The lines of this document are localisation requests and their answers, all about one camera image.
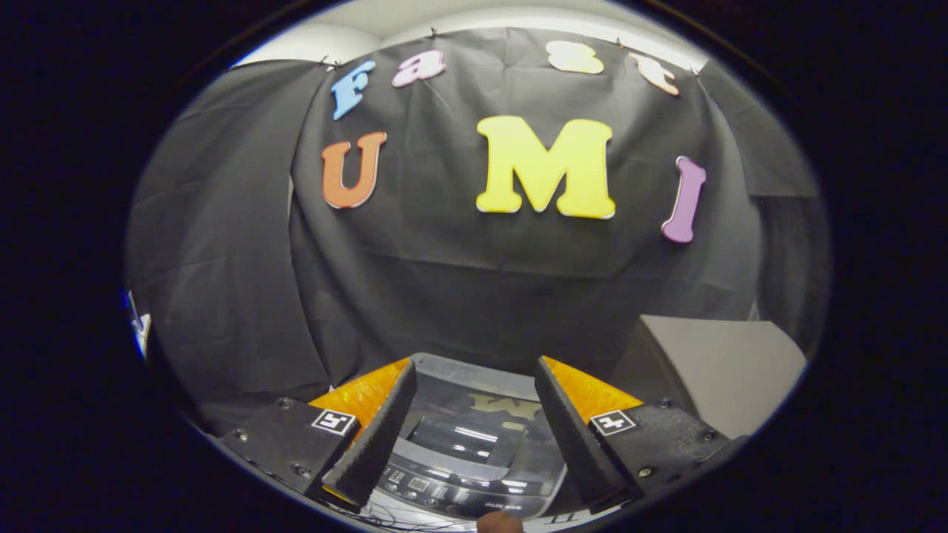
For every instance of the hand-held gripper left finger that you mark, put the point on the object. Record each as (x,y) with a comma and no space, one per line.
(378,444)

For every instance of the dark washing machine lid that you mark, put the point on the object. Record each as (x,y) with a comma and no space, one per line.
(474,414)

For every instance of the grey metal cabinet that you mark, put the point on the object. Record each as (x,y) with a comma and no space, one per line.
(726,363)

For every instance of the grey washing machine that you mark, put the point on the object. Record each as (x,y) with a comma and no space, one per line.
(444,492)

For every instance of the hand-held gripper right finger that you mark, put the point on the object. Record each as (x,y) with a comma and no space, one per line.
(578,444)

